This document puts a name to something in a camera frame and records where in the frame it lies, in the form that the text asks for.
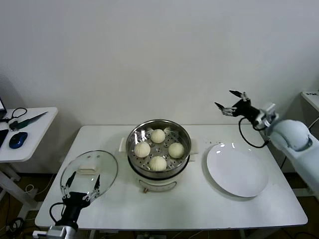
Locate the white electric cooker pot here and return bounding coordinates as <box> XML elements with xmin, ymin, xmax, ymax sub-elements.
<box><xmin>127</xmin><ymin>154</ymin><xmax>192</xmax><ymax>194</ymax></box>

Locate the blue black computer mouse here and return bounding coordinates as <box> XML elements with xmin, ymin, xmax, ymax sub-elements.
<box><xmin>9</xmin><ymin>132</ymin><xmax>28</xmax><ymax>149</ymax></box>

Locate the perforated steel steamer basket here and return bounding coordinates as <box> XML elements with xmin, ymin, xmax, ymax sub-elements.
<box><xmin>119</xmin><ymin>119</ymin><xmax>199</xmax><ymax>179</ymax></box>

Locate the white side table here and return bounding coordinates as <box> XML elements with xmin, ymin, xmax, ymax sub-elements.
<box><xmin>0</xmin><ymin>107</ymin><xmax>59</xmax><ymax>220</ymax></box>

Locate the white round plate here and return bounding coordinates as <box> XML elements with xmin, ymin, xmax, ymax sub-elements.
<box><xmin>206</xmin><ymin>142</ymin><xmax>269</xmax><ymax>198</ymax></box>

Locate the laptop with lit screen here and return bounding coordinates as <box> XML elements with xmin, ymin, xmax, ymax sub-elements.
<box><xmin>0</xmin><ymin>97</ymin><xmax>7</xmax><ymax>119</ymax></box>

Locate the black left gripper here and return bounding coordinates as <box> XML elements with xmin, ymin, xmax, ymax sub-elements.
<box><xmin>61</xmin><ymin>171</ymin><xmax>101</xmax><ymax>226</ymax></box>

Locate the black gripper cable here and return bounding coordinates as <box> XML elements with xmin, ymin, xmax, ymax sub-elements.
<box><xmin>49</xmin><ymin>202</ymin><xmax>66</xmax><ymax>224</ymax></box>
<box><xmin>238</xmin><ymin>117</ymin><xmax>271</xmax><ymax>148</ymax></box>

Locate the white steamed baozi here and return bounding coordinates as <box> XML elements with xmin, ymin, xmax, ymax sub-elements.
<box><xmin>135</xmin><ymin>142</ymin><xmax>151</xmax><ymax>158</ymax></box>
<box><xmin>150</xmin><ymin>128</ymin><xmax>166</xmax><ymax>144</ymax></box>
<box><xmin>168</xmin><ymin>142</ymin><xmax>185</xmax><ymax>159</ymax></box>
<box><xmin>149</xmin><ymin>156</ymin><xmax>167</xmax><ymax>172</ymax></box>

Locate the white floor cable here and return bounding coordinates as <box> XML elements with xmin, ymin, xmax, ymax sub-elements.
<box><xmin>24</xmin><ymin>184</ymin><xmax>38</xmax><ymax>195</ymax></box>

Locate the round glass pot lid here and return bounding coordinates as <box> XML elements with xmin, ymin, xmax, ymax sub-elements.
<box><xmin>60</xmin><ymin>150</ymin><xmax>119</xmax><ymax>203</ymax></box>

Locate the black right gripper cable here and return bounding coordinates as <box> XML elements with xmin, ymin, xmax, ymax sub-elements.
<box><xmin>238</xmin><ymin>117</ymin><xmax>271</xmax><ymax>148</ymax></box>

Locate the black flat phone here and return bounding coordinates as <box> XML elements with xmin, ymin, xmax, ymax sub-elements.
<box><xmin>0</xmin><ymin>128</ymin><xmax>9</xmax><ymax>150</ymax></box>

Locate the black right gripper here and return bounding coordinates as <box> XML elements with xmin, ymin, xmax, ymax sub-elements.
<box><xmin>214</xmin><ymin>90</ymin><xmax>260</xmax><ymax>121</ymax></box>

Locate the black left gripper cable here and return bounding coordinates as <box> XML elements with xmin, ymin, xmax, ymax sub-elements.
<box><xmin>49</xmin><ymin>202</ymin><xmax>66</xmax><ymax>224</ymax></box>

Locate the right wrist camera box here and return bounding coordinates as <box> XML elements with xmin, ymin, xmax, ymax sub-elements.
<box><xmin>258</xmin><ymin>103</ymin><xmax>279</xmax><ymax>125</ymax></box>

